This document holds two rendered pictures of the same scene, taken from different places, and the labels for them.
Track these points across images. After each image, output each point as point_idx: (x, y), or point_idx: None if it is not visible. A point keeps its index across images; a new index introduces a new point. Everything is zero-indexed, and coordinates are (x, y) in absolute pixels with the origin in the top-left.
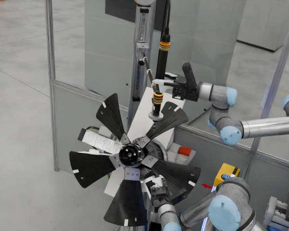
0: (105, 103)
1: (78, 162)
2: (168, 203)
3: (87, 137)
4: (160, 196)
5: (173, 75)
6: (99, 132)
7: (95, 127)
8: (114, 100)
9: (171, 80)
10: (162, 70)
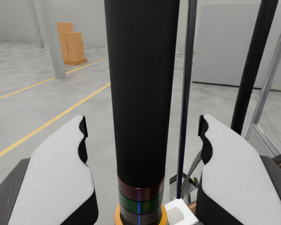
0: (196, 155)
1: None
2: None
3: (175, 185)
4: None
5: (245, 190)
6: (191, 193)
7: (196, 183)
8: (199, 157)
9: (71, 204)
10: (111, 70)
